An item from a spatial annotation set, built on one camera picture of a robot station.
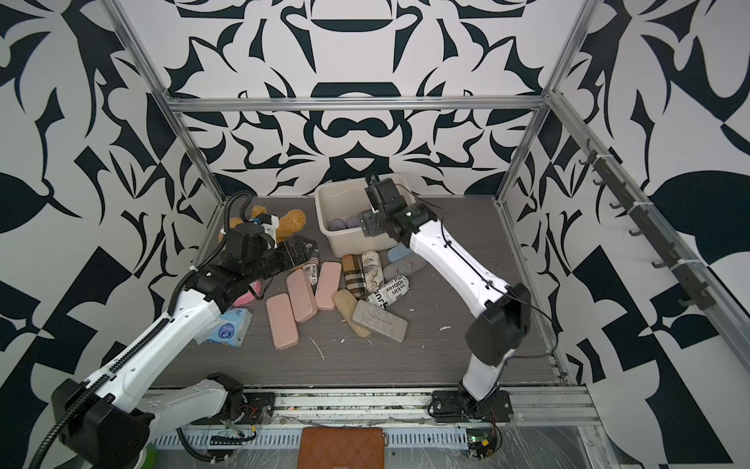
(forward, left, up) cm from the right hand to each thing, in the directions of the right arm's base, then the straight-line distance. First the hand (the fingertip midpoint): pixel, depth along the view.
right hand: (379, 209), depth 81 cm
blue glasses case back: (+2, -6, -24) cm, 25 cm away
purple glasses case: (+15, +10, -24) cm, 30 cm away
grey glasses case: (-4, -8, -23) cm, 25 cm away
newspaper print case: (-5, +22, -23) cm, 33 cm away
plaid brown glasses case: (-7, +8, -23) cm, 26 cm away
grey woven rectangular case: (-23, 0, -22) cm, 31 cm away
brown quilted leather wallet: (-52, +9, -24) cm, 58 cm away
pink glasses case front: (-22, +29, -25) cm, 44 cm away
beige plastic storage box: (+19, +14, -18) cm, 29 cm away
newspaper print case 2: (-14, -2, -23) cm, 27 cm away
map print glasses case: (-5, +2, -24) cm, 24 cm away
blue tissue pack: (-25, +42, -22) cm, 53 cm away
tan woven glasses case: (-17, +10, -22) cm, 30 cm away
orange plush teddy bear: (+7, +28, -13) cm, 32 cm away
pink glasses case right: (-10, +17, -24) cm, 31 cm away
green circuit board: (-51, -24, -28) cm, 62 cm away
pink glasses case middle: (-14, +24, -23) cm, 36 cm away
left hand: (-10, +20, -2) cm, 22 cm away
